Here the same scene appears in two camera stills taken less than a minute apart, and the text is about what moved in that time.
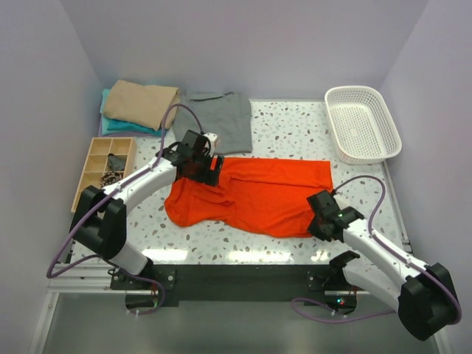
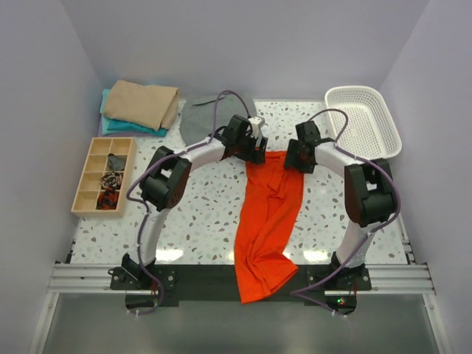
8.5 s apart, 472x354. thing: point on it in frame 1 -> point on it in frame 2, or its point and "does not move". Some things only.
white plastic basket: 362,127 does not move
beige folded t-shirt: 143,105 does not move
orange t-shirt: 262,195 -> 271,196
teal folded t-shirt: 118,125 does not move
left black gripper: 209,178 -> 253,155
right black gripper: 313,230 -> 290,159
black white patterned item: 110,177 does not move
